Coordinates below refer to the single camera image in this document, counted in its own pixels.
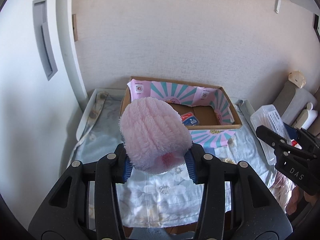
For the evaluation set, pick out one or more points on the white door with handle recess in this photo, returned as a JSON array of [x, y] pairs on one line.
[[38, 105]]

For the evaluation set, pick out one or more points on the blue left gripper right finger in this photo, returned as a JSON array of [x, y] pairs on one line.
[[191, 166]]

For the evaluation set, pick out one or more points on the pink plush toy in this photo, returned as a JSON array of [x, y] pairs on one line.
[[286, 193]]

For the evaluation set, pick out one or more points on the cream hair scrunchie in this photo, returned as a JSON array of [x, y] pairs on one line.
[[228, 160]]

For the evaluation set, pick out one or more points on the brown cardboard box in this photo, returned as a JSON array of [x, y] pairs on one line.
[[210, 104]]

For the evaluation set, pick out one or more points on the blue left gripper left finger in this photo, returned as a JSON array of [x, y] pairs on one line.
[[127, 169]]

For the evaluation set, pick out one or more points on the grey headboard cushion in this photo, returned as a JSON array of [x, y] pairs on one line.
[[291, 101]]

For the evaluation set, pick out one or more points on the floral bed sheet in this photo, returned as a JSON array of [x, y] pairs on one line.
[[167, 199]]

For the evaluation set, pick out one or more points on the beige plastic bag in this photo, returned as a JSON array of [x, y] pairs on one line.
[[297, 78]]

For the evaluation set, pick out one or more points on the white bottle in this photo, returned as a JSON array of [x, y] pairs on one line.
[[306, 117]]

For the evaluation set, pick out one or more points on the clear cotton swab box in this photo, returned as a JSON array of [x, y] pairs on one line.
[[270, 130]]

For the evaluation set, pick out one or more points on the clear floss pick box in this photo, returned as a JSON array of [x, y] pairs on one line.
[[189, 119]]

